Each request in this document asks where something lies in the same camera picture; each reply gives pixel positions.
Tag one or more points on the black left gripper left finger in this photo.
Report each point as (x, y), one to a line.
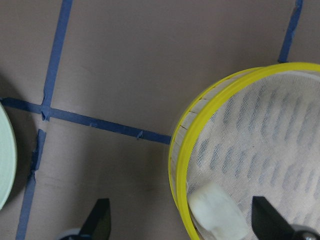
(97, 226)

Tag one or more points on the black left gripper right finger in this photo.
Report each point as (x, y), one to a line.
(268, 224)

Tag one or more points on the white bun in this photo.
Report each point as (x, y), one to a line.
(216, 214)

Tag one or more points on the yellow bamboo steamer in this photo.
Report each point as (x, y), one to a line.
(255, 132)

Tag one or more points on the light green plate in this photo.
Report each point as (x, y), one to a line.
(8, 156)

